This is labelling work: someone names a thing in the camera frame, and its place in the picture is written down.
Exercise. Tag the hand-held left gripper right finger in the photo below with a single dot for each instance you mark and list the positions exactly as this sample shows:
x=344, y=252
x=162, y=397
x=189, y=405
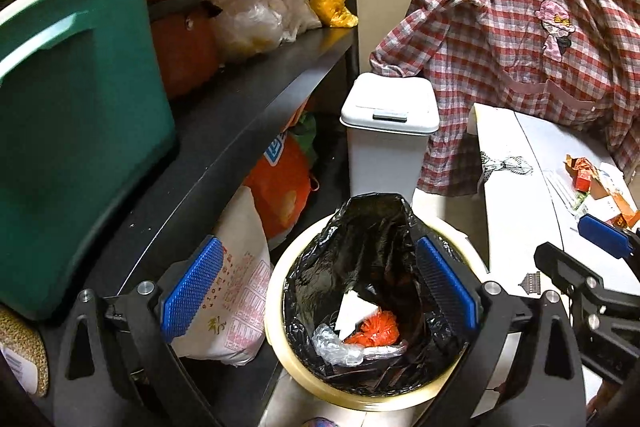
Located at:
x=445, y=289

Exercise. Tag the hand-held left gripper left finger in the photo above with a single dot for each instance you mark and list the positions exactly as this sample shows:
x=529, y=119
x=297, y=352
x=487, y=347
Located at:
x=192, y=289

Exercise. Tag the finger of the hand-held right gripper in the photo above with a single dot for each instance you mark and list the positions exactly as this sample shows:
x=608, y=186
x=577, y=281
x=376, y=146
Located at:
x=602, y=232
x=567, y=268

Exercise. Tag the red plastic bag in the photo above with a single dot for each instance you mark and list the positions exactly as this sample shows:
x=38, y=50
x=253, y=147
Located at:
x=375, y=329

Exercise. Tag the round cream trash can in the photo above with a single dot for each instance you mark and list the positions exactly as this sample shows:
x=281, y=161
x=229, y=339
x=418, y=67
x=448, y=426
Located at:
x=280, y=332

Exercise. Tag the white paper piece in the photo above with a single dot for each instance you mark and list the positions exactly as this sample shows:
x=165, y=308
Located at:
x=350, y=312

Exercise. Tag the clear plastic wrapper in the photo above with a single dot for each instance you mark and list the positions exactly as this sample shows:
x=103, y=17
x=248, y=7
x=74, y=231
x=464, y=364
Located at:
x=332, y=347

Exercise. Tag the flattened white orange box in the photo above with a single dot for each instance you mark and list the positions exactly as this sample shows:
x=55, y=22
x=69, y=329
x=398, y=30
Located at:
x=615, y=197

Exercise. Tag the white printed rice sack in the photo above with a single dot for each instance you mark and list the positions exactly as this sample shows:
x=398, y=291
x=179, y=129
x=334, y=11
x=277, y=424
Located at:
x=235, y=287

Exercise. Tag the crumpled red orange carton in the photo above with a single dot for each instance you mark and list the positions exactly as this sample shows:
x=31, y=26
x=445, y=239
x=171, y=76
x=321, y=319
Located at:
x=580, y=172

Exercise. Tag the orange sack with blue label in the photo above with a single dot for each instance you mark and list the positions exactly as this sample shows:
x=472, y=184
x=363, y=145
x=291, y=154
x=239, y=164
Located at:
x=280, y=192

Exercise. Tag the white lidded pedal bin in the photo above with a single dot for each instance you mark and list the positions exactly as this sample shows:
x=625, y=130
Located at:
x=385, y=142

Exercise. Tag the woven straw mat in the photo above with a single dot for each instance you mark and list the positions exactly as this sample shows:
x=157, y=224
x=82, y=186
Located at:
x=20, y=342

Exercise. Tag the green plastic storage bin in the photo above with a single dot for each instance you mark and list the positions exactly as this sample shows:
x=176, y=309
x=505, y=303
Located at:
x=75, y=147

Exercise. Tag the green plastic bag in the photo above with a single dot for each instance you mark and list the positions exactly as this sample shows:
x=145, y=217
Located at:
x=306, y=132

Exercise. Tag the black metal shelf unit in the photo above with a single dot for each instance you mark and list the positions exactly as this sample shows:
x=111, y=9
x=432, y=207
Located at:
x=250, y=79

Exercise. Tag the round orange bag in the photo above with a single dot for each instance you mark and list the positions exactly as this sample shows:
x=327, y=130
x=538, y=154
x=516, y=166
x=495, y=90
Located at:
x=187, y=52

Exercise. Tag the red plaid shirt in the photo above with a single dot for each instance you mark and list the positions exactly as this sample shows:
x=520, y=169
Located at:
x=500, y=17

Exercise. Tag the pile of clear plastic bags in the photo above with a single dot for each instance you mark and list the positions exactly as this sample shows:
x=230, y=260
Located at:
x=260, y=2

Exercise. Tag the yellow plastic bag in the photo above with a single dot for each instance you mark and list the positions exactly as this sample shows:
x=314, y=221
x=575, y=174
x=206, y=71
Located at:
x=332, y=7

